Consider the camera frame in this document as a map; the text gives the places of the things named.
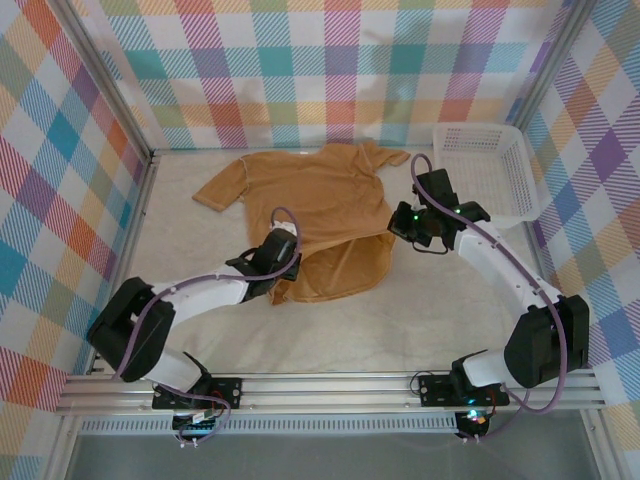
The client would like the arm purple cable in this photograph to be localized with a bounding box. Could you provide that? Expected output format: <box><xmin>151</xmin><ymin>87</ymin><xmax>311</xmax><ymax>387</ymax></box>
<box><xmin>409</xmin><ymin>153</ymin><xmax>571</xmax><ymax>444</ymax></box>
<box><xmin>115</xmin><ymin>207</ymin><xmax>304</xmax><ymax>446</ymax></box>

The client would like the aluminium frame leg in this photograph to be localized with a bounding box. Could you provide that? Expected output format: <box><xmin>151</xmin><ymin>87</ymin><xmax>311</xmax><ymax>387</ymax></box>
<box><xmin>44</xmin><ymin>413</ymin><xmax>84</xmax><ymax>480</ymax></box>
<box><xmin>582</xmin><ymin>407</ymin><xmax>619</xmax><ymax>480</ymax></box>

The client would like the tan orange t-shirt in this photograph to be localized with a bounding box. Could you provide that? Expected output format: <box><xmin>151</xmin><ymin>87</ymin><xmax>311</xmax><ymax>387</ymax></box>
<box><xmin>192</xmin><ymin>141</ymin><xmax>411</xmax><ymax>306</ymax></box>

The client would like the aluminium frame post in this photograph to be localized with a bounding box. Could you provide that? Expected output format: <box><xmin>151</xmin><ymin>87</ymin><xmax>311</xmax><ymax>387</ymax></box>
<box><xmin>49</xmin><ymin>0</ymin><xmax>154</xmax><ymax>161</ymax></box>
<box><xmin>508</xmin><ymin>0</ymin><xmax>601</xmax><ymax>129</ymax></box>

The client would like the long aluminium base rail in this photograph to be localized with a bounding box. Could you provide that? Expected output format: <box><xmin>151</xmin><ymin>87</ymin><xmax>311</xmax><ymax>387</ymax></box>
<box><xmin>53</xmin><ymin>368</ymin><xmax>607</xmax><ymax>416</ymax></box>

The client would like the white plastic mesh basket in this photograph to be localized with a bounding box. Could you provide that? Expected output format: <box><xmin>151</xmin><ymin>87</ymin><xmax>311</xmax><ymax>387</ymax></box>
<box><xmin>431</xmin><ymin>122</ymin><xmax>546</xmax><ymax>230</ymax></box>

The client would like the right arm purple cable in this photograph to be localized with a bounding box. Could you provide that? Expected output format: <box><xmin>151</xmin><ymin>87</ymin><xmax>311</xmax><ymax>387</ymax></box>
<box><xmin>409</xmin><ymin>153</ymin><xmax>571</xmax><ymax>444</ymax></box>

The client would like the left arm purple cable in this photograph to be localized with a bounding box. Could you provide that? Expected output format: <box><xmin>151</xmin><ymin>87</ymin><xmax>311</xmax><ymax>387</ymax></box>
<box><xmin>115</xmin><ymin>207</ymin><xmax>304</xmax><ymax>446</ymax></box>

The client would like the slotted grey cable duct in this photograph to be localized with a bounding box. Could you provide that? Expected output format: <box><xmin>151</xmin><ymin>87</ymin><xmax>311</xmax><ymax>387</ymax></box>
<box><xmin>79</xmin><ymin>412</ymin><xmax>461</xmax><ymax>436</ymax></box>

